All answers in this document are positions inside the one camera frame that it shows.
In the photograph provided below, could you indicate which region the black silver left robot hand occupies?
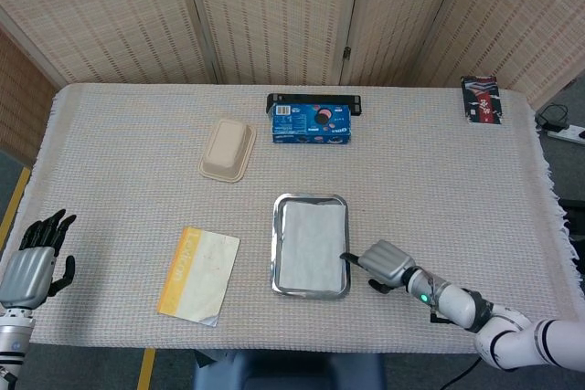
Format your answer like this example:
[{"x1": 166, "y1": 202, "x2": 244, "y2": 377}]
[{"x1": 0, "y1": 208, "x2": 77, "y2": 311}]

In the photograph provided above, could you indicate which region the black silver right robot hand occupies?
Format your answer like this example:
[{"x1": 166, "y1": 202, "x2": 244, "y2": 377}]
[{"x1": 340, "y1": 238, "x2": 417, "y2": 294}]

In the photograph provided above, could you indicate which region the white paper sheet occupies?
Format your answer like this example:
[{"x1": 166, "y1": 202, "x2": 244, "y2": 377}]
[{"x1": 278, "y1": 201, "x2": 347, "y2": 291}]

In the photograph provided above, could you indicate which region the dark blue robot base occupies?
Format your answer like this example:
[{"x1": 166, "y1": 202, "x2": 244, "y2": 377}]
[{"x1": 191, "y1": 349, "x2": 388, "y2": 390}]

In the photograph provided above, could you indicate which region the silver metal tray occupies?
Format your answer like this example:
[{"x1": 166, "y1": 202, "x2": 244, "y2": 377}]
[{"x1": 271, "y1": 193, "x2": 352, "y2": 301}]

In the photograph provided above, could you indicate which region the white woven tablecloth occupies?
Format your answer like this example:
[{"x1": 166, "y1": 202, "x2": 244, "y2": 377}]
[{"x1": 0, "y1": 82, "x2": 584, "y2": 355}]

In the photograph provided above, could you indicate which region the blue Oreo cookie box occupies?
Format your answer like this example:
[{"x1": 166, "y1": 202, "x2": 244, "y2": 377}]
[{"x1": 271, "y1": 103, "x2": 353, "y2": 146}]

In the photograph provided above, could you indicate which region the yellow white Lexicon book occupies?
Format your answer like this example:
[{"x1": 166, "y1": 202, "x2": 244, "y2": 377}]
[{"x1": 156, "y1": 226, "x2": 241, "y2": 329}]

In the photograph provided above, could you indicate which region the black flat device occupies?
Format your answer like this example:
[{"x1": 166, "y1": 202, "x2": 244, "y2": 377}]
[{"x1": 266, "y1": 92, "x2": 363, "y2": 116}]

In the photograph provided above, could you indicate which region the dark red printed box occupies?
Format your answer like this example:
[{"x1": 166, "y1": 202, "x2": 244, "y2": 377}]
[{"x1": 460, "y1": 74, "x2": 505, "y2": 125}]

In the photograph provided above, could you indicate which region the beige upturned food container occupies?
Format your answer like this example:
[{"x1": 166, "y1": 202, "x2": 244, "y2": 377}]
[{"x1": 197, "y1": 117, "x2": 258, "y2": 184}]

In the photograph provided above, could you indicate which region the white power strip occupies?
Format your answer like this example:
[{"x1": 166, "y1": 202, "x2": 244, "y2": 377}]
[{"x1": 547, "y1": 124, "x2": 585, "y2": 143}]

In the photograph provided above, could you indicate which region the woven folding screen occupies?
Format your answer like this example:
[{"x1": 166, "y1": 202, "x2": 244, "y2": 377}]
[{"x1": 0, "y1": 0, "x2": 585, "y2": 167}]

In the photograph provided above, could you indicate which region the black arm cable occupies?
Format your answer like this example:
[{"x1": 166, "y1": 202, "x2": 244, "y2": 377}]
[{"x1": 438, "y1": 356, "x2": 484, "y2": 390}]

